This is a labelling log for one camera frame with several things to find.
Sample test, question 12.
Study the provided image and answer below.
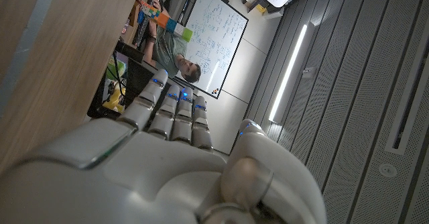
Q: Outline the wall whiteboard with writing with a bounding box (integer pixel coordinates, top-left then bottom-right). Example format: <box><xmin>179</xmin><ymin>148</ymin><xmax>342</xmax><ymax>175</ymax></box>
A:
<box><xmin>174</xmin><ymin>0</ymin><xmax>249</xmax><ymax>100</ymax></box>

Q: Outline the long ceiling light strip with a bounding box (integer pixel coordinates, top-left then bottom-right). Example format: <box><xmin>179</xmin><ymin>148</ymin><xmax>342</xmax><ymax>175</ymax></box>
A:
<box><xmin>267</xmin><ymin>23</ymin><xmax>309</xmax><ymax>123</ymax></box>

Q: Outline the seated person in green shirt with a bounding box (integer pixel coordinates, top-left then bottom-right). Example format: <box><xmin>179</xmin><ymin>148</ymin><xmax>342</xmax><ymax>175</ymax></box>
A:
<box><xmin>142</xmin><ymin>0</ymin><xmax>202</xmax><ymax>84</ymax></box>

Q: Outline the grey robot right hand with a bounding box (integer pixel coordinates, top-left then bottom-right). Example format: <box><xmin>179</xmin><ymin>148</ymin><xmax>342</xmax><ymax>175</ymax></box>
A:
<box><xmin>0</xmin><ymin>68</ymin><xmax>328</xmax><ymax>224</ymax></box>

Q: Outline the colourful stacked block tower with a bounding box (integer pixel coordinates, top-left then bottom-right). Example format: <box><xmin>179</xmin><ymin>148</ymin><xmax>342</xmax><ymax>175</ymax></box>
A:
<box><xmin>139</xmin><ymin>0</ymin><xmax>194</xmax><ymax>43</ymax></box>

